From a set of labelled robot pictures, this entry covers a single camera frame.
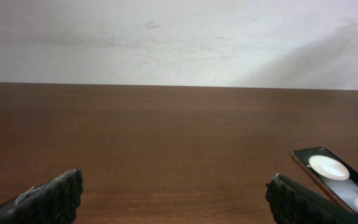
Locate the black smartphone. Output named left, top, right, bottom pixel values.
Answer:
left=292, top=147, right=358, bottom=215

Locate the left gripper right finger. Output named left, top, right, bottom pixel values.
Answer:
left=265, top=174, right=358, bottom=224

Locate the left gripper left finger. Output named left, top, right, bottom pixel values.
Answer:
left=0, top=169, right=83, bottom=224

